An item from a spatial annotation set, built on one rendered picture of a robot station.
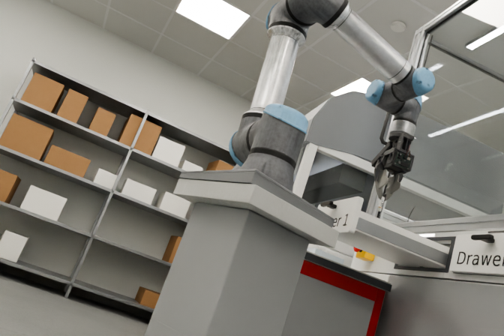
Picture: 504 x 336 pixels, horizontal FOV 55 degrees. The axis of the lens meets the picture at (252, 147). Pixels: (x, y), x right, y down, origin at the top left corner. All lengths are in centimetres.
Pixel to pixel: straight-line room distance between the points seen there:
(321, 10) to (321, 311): 94
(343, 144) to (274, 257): 154
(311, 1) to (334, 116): 125
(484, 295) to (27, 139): 441
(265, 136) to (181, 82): 481
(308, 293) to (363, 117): 123
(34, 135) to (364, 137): 346
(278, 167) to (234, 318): 34
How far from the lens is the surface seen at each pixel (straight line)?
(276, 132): 112
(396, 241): 150
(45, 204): 503
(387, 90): 153
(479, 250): 148
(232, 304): 99
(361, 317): 173
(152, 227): 558
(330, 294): 167
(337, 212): 153
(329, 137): 249
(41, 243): 549
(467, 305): 148
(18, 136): 514
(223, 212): 104
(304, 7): 137
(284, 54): 138
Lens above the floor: 56
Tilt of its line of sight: 17 degrees up
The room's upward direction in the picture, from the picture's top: 20 degrees clockwise
